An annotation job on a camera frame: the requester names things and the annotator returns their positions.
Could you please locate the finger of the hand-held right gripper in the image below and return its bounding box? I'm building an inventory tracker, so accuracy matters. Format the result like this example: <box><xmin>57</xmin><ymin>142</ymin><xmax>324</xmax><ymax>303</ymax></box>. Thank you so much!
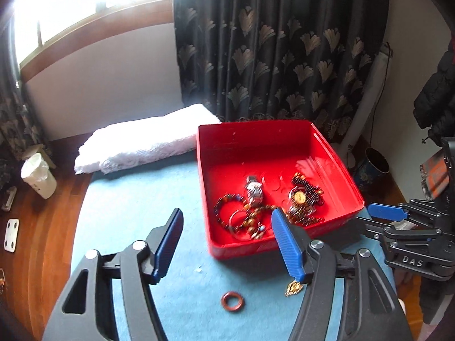
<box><xmin>355</xmin><ymin>215</ymin><xmax>442</xmax><ymax>245</ymax></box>
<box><xmin>367</xmin><ymin>200</ymin><xmax>442</xmax><ymax>225</ymax></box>

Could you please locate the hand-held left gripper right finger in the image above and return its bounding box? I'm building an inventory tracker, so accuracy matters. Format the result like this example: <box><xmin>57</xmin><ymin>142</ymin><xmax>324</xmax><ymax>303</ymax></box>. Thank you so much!
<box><xmin>271</xmin><ymin>206</ymin><xmax>413</xmax><ymax>341</ymax></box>

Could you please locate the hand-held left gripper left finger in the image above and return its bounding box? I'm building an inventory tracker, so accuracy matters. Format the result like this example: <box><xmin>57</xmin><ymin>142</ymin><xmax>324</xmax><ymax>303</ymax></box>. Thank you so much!
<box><xmin>43</xmin><ymin>207</ymin><xmax>184</xmax><ymax>341</ymax></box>

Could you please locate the brown bead necklace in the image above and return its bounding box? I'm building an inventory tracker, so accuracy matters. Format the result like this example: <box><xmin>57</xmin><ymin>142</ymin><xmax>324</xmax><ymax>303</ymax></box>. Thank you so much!
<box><xmin>284</xmin><ymin>205</ymin><xmax>326</xmax><ymax>227</ymax></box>

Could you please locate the brown agate bead bracelet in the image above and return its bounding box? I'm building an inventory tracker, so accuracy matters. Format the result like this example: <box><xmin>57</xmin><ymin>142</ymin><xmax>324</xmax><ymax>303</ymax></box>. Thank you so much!
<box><xmin>239</xmin><ymin>205</ymin><xmax>277</xmax><ymax>240</ymax></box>

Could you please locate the gold ornate pendant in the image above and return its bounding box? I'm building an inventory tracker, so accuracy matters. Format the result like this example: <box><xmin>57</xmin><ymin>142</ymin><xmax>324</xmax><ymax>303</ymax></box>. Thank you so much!
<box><xmin>284</xmin><ymin>280</ymin><xmax>305</xmax><ymax>298</ymax></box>

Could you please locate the yellow amber pendant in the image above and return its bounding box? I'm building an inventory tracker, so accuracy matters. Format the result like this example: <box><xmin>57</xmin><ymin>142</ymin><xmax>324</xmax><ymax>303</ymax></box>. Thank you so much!
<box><xmin>289</xmin><ymin>188</ymin><xmax>308</xmax><ymax>209</ymax></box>

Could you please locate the silver bangle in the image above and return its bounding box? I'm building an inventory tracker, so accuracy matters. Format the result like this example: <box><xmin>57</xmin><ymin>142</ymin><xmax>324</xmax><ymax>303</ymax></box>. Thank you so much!
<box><xmin>228</xmin><ymin>209</ymin><xmax>257</xmax><ymax>239</ymax></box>

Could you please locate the multicolour dark bead bracelet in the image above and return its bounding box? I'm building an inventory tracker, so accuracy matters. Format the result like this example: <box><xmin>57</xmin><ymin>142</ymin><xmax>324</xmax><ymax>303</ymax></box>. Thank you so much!
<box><xmin>213</xmin><ymin>193</ymin><xmax>247</xmax><ymax>228</ymax></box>

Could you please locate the black bead necklace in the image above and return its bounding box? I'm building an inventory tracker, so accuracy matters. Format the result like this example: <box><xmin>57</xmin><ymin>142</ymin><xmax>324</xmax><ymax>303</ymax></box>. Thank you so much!
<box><xmin>291</xmin><ymin>172</ymin><xmax>326</xmax><ymax>207</ymax></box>

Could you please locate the silver metal watch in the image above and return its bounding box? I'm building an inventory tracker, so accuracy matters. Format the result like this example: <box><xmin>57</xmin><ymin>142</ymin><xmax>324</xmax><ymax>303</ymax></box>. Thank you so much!
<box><xmin>245</xmin><ymin>175</ymin><xmax>266</xmax><ymax>207</ymax></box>

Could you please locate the red-brown ring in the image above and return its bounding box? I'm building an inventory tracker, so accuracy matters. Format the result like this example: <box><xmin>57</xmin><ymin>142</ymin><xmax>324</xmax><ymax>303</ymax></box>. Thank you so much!
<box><xmin>221</xmin><ymin>290</ymin><xmax>243</xmax><ymax>312</ymax></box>

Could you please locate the red rectangular box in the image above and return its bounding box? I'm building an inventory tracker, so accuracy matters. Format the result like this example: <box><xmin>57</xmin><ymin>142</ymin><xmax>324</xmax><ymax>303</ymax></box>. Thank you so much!
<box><xmin>197</xmin><ymin>120</ymin><xmax>365</xmax><ymax>261</ymax></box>

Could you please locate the dark floral pot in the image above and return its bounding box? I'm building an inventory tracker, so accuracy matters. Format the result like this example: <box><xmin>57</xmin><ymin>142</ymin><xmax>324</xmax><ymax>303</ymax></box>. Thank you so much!
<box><xmin>355</xmin><ymin>147</ymin><xmax>392</xmax><ymax>194</ymax></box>

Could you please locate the orange black box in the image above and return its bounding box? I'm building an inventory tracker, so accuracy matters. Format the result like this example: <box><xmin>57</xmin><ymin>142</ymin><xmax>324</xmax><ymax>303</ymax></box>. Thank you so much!
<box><xmin>419</xmin><ymin>148</ymin><xmax>449</xmax><ymax>199</ymax></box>

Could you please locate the blue table cloth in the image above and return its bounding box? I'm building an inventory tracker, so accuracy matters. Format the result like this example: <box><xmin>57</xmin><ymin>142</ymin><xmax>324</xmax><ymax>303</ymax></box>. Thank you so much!
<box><xmin>43</xmin><ymin>153</ymin><xmax>399</xmax><ymax>341</ymax></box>

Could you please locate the white lace cloth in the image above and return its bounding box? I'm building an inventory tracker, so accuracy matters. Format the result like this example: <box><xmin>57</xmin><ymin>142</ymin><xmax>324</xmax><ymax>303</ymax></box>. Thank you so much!
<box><xmin>74</xmin><ymin>104</ymin><xmax>223</xmax><ymax>175</ymax></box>

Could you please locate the white leaning pole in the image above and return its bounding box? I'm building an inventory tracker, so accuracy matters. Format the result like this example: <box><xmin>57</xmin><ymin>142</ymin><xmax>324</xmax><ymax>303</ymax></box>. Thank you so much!
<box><xmin>339</xmin><ymin>44</ymin><xmax>392</xmax><ymax>171</ymax></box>

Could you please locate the black jacket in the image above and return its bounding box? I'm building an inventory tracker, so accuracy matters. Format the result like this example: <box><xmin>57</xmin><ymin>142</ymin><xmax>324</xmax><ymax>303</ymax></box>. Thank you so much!
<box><xmin>412</xmin><ymin>41</ymin><xmax>455</xmax><ymax>146</ymax></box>

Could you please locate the white trash bin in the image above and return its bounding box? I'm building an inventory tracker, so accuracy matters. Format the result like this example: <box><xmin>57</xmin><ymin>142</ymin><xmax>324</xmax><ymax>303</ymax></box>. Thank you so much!
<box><xmin>20</xmin><ymin>152</ymin><xmax>57</xmax><ymax>199</ymax></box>

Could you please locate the white bathroom scale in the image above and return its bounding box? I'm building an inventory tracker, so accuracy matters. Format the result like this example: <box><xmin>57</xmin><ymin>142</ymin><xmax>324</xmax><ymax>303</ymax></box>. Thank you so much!
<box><xmin>3</xmin><ymin>218</ymin><xmax>20</xmax><ymax>254</ymax></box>

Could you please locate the white power strip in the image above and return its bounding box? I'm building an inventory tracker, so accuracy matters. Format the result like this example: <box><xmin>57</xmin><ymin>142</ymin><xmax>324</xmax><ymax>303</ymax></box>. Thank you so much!
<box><xmin>0</xmin><ymin>186</ymin><xmax>18</xmax><ymax>212</ymax></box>

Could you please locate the dark patterned side curtain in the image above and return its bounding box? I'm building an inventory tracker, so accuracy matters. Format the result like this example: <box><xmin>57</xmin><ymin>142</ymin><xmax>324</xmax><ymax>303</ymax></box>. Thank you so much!
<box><xmin>0</xmin><ymin>43</ymin><xmax>48</xmax><ymax>171</ymax></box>

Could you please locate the dark leaf-pattern curtain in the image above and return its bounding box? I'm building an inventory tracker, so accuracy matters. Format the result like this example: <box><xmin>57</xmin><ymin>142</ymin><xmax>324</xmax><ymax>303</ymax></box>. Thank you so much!
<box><xmin>173</xmin><ymin>0</ymin><xmax>392</xmax><ymax>146</ymax></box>

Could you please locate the wooden framed window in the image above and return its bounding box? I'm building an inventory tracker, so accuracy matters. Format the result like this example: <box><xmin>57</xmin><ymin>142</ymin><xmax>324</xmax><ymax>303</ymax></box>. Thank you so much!
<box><xmin>11</xmin><ymin>0</ymin><xmax>178</xmax><ymax>82</ymax></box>

